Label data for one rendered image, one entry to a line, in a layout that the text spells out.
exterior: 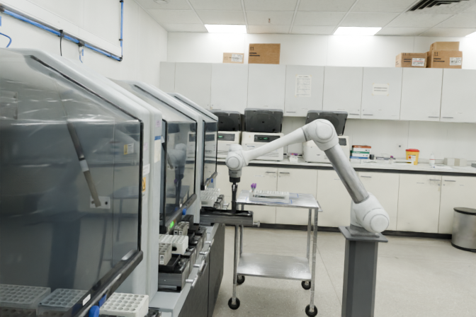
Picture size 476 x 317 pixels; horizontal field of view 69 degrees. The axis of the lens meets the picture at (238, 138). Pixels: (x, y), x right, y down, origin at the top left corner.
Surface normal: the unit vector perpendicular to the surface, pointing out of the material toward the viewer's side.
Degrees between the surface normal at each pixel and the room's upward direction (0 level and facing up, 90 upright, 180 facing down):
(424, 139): 90
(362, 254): 90
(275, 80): 90
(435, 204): 90
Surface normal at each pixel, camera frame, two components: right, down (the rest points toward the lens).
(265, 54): -0.12, 0.05
